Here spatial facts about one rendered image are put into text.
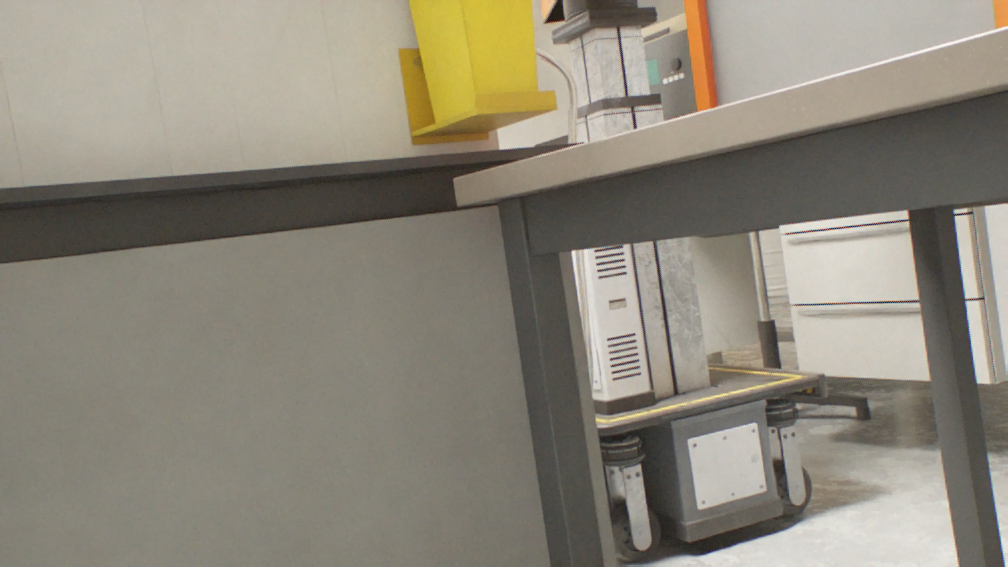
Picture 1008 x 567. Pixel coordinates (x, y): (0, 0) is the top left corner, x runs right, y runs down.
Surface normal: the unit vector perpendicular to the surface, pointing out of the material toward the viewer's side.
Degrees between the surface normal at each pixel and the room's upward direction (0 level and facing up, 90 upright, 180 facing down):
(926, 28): 90
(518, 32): 93
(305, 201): 90
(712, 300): 90
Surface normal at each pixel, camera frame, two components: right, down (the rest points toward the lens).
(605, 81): 0.41, -0.02
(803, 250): -0.83, 0.15
